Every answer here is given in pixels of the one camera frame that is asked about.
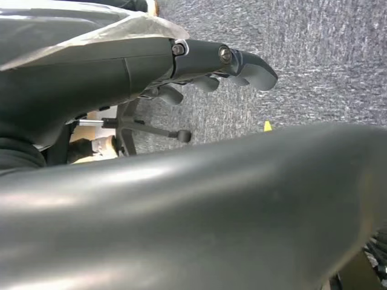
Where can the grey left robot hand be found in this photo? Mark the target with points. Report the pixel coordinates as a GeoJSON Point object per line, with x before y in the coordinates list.
{"type": "Point", "coordinates": [91, 80]}

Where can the black office chair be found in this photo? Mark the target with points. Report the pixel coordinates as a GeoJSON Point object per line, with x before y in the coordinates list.
{"type": "Point", "coordinates": [183, 136]}

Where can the yellow floor marker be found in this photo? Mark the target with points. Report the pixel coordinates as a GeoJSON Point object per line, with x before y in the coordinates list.
{"type": "Point", "coordinates": [267, 127]}

